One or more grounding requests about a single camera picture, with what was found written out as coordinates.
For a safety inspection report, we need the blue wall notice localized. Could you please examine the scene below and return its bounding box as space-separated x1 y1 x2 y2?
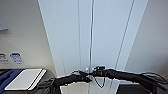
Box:
9 51 23 65

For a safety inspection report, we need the white door handle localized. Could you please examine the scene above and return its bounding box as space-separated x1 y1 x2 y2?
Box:
85 67 91 74

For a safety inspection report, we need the pale wall-mounted shelf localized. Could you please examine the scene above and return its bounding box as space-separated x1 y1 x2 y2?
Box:
0 8 9 32

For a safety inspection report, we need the white table top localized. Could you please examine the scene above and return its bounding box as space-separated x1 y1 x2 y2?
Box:
4 67 48 92

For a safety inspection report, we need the white wardrobe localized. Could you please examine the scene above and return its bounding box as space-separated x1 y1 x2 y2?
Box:
37 0 149 94

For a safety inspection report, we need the thin black cable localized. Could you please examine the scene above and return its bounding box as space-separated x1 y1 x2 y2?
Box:
91 75 107 89

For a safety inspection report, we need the white wall notice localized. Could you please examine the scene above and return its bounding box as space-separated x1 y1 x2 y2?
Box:
0 53 8 65

